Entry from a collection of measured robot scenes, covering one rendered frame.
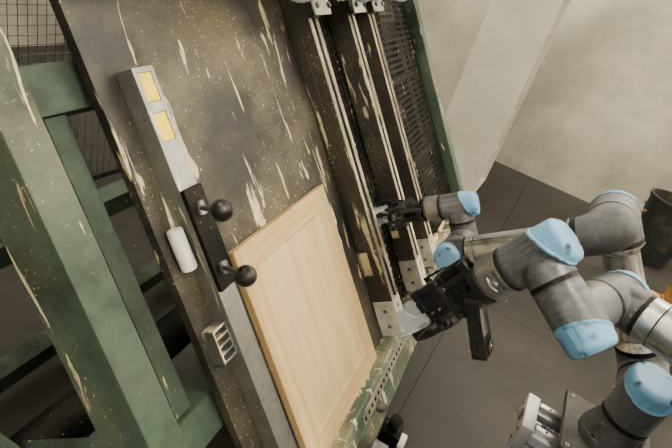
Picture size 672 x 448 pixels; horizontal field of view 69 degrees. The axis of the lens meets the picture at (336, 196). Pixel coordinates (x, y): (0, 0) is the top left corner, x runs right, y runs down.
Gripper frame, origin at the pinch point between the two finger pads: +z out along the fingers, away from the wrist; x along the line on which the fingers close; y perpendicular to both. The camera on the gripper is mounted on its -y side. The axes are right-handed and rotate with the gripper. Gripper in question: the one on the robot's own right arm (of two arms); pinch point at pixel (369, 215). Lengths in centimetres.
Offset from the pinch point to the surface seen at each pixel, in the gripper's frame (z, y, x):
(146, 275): 144, -26, 23
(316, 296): 0.7, 42.3, 5.0
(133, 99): 0, 76, -52
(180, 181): -2, 74, -37
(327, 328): 0.7, 42.2, 14.5
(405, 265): -0.4, -16.9, 26.8
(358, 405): -1, 43, 38
